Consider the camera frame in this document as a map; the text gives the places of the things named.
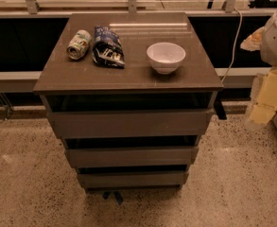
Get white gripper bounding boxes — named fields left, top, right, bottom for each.
left=240, top=26, right=277, bottom=130

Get grey top drawer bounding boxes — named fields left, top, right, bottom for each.
left=48, top=110, right=213, bottom=139

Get grey drawer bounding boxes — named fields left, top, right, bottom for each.
left=65, top=146, right=199, bottom=168
left=78, top=171, right=188, bottom=188
left=48, top=110, right=213, bottom=139

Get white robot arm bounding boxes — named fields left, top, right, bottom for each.
left=240, top=10, right=277, bottom=131

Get grey middle drawer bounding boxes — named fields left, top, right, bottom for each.
left=65, top=146, right=199, bottom=168

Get grey drawer cabinet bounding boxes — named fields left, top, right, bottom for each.
left=32, top=11, right=225, bottom=194

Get grey bottom drawer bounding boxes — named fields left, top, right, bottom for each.
left=78, top=171, right=188, bottom=188

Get white bowl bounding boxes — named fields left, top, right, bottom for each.
left=147, top=43, right=186, bottom=75

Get blue chip bag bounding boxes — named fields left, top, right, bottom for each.
left=93, top=26, right=125, bottom=69

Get crushed green soda can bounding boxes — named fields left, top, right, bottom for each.
left=66, top=29, right=92, bottom=60

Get white cable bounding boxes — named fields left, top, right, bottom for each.
left=220, top=7, right=244, bottom=83

